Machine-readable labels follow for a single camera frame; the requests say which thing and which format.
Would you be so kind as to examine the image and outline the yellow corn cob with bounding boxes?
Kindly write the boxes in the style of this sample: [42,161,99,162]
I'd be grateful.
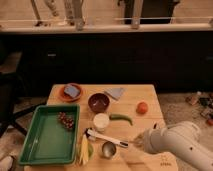
[78,135,93,165]

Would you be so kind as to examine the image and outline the blue sponge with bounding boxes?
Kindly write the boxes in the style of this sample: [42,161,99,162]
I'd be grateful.
[64,85,80,98]

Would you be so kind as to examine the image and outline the white cup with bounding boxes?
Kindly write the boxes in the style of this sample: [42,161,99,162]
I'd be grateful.
[93,113,110,132]

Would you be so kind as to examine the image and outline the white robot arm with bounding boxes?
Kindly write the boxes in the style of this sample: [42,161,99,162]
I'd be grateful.
[133,121,213,171]

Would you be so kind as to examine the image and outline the red grapes bunch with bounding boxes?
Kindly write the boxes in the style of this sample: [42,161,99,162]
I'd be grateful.
[58,112,74,130]

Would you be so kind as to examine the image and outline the green plastic tray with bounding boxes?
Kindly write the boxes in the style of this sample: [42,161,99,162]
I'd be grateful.
[19,104,80,165]

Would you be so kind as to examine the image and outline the black office chair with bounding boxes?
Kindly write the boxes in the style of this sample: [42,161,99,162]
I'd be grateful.
[0,72,38,138]

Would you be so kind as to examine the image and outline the orange plate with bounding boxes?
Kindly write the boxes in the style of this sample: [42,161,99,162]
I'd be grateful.
[59,83,83,102]

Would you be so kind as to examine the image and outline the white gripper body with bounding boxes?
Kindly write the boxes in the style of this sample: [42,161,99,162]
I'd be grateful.
[133,130,154,153]

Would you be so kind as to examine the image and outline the small metal cup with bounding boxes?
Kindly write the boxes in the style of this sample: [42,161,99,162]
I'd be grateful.
[101,141,117,159]

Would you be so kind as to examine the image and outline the grey folded cloth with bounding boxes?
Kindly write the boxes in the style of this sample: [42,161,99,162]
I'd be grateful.
[105,87,125,100]

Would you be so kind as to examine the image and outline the dark red bowl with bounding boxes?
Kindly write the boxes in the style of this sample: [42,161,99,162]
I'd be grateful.
[88,93,110,113]

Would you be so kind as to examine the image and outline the green chili pepper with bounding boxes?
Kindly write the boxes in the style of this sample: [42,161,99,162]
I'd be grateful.
[109,114,133,125]

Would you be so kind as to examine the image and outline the orange tomato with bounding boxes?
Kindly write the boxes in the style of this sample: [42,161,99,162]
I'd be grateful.
[136,102,148,115]

